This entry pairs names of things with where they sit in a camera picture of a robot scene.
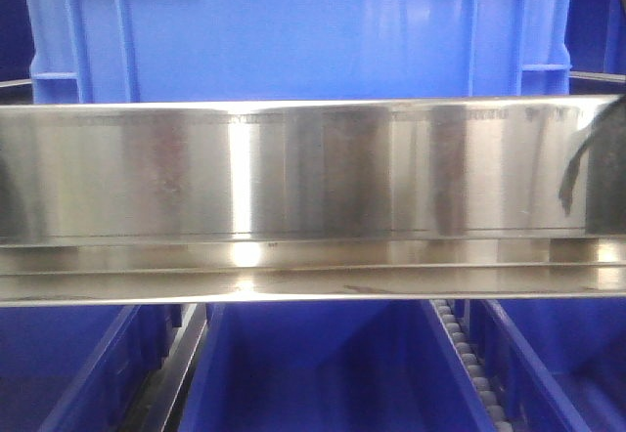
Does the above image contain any lower steel divider rail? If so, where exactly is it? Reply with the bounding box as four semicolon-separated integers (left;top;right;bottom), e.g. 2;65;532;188
118;304;206;431

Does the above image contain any large blue bin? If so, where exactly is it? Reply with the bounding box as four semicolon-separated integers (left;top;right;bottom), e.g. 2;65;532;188
26;0;571;104

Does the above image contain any steel shelf front beam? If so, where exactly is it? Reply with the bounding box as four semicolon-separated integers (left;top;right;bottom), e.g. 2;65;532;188
1;96;625;306

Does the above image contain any lower blue bin centre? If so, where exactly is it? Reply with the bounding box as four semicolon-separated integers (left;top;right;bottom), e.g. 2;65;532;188
180;300;494;431

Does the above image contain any lower blue bin left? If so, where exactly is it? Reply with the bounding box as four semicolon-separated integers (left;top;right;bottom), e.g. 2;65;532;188
0;304;185;432

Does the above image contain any lower white roller track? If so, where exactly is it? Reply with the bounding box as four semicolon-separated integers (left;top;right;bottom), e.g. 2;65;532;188
430;299;529;431

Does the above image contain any lower blue bin right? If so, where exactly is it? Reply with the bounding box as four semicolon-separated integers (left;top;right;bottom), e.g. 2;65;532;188
460;297;625;431

